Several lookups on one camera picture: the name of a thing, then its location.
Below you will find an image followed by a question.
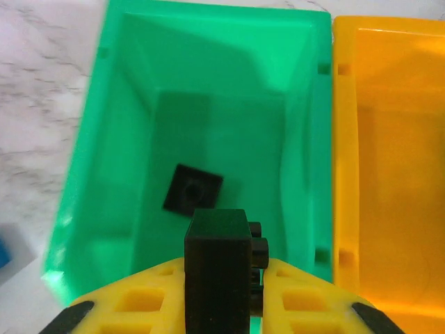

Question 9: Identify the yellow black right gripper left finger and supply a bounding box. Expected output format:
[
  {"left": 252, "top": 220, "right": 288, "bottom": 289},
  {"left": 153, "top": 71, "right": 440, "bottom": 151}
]
[{"left": 38, "top": 257, "right": 188, "bottom": 334}]

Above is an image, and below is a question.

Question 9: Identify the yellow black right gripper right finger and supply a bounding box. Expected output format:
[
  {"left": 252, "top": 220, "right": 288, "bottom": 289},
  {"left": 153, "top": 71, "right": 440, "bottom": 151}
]
[{"left": 259, "top": 257, "right": 407, "bottom": 334}]

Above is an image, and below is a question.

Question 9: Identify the tall black lego brick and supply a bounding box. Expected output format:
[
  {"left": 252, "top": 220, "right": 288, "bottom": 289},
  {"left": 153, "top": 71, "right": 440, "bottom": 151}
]
[{"left": 184, "top": 208, "right": 270, "bottom": 334}]

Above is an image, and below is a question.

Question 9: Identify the blue lego brick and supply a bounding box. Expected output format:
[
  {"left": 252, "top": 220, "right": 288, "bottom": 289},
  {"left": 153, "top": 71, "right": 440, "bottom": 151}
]
[{"left": 0, "top": 236, "right": 13, "bottom": 271}]

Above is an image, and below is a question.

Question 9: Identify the green bin with black legos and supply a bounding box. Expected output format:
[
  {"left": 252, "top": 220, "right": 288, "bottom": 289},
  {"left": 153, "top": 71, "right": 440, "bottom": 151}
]
[{"left": 40, "top": 0, "right": 335, "bottom": 309}]

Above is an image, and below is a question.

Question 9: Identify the small black lego brick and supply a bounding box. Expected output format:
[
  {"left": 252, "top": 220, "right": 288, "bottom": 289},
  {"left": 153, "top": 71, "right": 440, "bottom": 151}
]
[{"left": 162, "top": 163, "right": 224, "bottom": 218}]

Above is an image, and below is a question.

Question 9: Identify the yellow plastic bin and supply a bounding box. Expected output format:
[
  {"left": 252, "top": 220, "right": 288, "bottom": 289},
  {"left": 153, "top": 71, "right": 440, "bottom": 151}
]
[{"left": 332, "top": 15, "right": 445, "bottom": 334}]

